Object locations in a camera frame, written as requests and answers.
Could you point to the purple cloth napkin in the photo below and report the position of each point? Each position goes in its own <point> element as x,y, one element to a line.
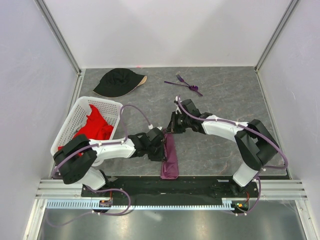
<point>170,167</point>

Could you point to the purple fork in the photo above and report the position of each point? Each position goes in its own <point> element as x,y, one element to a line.
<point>182,80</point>

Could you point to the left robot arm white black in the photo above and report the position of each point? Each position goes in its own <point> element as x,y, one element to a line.
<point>76,160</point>

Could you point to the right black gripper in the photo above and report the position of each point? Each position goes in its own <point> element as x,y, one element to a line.
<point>173,127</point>

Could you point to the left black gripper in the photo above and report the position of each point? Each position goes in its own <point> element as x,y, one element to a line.
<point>160,155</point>

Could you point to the red cloth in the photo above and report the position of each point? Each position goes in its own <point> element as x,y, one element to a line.
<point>96,127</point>

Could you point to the left aluminium frame post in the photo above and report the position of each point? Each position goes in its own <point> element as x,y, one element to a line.
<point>46,13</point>

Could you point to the right aluminium frame post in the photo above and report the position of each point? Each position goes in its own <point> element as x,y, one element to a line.
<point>276,33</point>

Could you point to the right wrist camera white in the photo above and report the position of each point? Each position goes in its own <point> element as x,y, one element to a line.
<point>178,110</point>

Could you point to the purple spoon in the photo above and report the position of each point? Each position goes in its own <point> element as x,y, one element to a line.
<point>193,88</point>

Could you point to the blue cable duct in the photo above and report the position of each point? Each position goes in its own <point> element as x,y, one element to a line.
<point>90,204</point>

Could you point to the white plastic basket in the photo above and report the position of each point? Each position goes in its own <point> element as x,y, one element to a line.
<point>77,118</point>

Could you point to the black bucket hat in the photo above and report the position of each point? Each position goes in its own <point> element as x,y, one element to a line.
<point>119,82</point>

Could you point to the aluminium frame post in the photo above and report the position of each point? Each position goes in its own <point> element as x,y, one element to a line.
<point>46,13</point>
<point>276,33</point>

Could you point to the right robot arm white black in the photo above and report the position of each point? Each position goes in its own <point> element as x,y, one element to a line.
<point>255,143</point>

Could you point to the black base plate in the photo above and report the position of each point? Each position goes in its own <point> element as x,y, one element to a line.
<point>183,190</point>

